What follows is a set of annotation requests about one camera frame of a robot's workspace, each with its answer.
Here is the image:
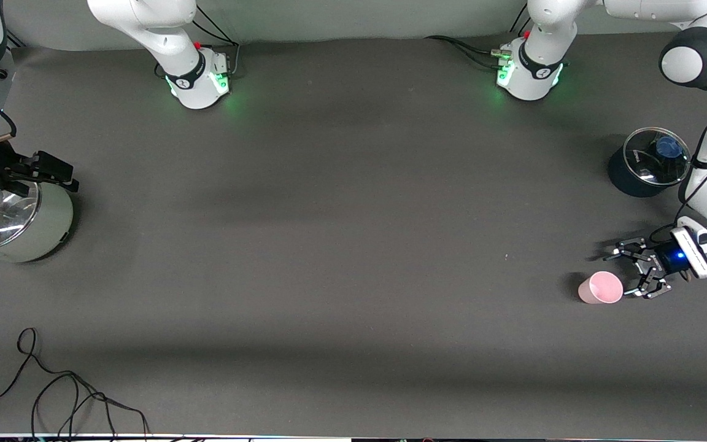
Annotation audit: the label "pink plastic cup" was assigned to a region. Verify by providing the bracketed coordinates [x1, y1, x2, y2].
[578, 271, 625, 305]

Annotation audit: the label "glass lid with steel knob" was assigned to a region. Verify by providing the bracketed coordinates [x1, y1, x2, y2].
[0, 181, 41, 251]

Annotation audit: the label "pale green pot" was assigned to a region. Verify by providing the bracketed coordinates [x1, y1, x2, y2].
[0, 178, 75, 266]

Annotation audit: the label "dark blue saucepan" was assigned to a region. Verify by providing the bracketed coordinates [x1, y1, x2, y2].
[607, 127, 693, 198]

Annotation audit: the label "glass lid with blue knob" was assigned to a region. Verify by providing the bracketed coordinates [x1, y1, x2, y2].
[624, 127, 693, 186]

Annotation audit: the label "dark grey table mat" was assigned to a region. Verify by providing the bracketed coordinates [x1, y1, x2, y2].
[0, 25, 707, 438]

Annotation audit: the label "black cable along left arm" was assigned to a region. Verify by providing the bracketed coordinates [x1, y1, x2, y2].
[648, 86, 707, 243]

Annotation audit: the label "thin black loose cable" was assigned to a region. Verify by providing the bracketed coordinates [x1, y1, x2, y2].
[0, 327, 150, 438]

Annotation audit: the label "black right arm base cables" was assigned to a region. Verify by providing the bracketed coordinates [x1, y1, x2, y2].
[194, 5, 241, 77]

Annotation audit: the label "black arm base cables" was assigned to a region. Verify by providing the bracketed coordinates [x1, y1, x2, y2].
[194, 5, 241, 77]
[425, 35, 511, 69]

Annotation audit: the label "black left arm base cables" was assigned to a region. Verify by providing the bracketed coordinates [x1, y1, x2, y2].
[425, 35, 511, 69]

